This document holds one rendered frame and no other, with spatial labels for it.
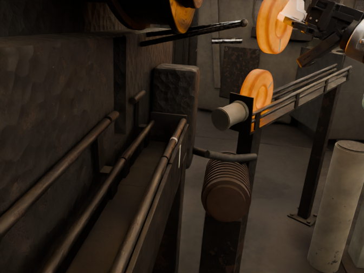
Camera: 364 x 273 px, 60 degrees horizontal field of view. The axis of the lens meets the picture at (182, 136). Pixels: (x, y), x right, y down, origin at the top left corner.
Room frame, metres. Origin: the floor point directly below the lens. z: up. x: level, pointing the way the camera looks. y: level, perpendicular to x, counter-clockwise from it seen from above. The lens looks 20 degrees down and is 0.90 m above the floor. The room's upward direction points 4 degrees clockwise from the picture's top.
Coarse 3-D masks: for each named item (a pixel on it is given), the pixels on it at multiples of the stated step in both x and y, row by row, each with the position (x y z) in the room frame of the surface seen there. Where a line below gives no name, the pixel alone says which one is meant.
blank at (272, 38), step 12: (264, 0) 0.86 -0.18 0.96; (276, 0) 0.85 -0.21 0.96; (288, 0) 0.90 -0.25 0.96; (264, 12) 0.84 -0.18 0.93; (276, 12) 0.85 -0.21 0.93; (264, 24) 0.83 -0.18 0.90; (276, 24) 0.93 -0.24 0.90; (264, 36) 0.84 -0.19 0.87; (276, 36) 0.87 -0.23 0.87; (288, 36) 0.92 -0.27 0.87; (264, 48) 0.86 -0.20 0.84; (276, 48) 0.87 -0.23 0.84
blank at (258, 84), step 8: (256, 72) 0.89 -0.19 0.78; (264, 72) 0.89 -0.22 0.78; (248, 80) 0.87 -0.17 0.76; (256, 80) 0.86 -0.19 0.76; (264, 80) 0.90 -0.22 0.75; (272, 80) 0.94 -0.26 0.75; (248, 88) 0.85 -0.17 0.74; (256, 88) 0.86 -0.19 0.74; (264, 88) 0.92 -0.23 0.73; (272, 88) 0.95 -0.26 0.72; (256, 96) 0.87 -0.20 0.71; (264, 96) 0.93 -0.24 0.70; (256, 104) 0.92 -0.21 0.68; (264, 104) 0.92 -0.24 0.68
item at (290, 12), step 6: (294, 0) 0.85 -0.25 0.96; (288, 6) 0.86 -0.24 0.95; (294, 6) 0.84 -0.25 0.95; (282, 12) 0.86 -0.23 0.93; (288, 12) 0.85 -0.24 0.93; (294, 12) 0.84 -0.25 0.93; (300, 12) 0.83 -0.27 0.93; (282, 18) 0.85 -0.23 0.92; (294, 18) 0.84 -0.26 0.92; (300, 18) 0.83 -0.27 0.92
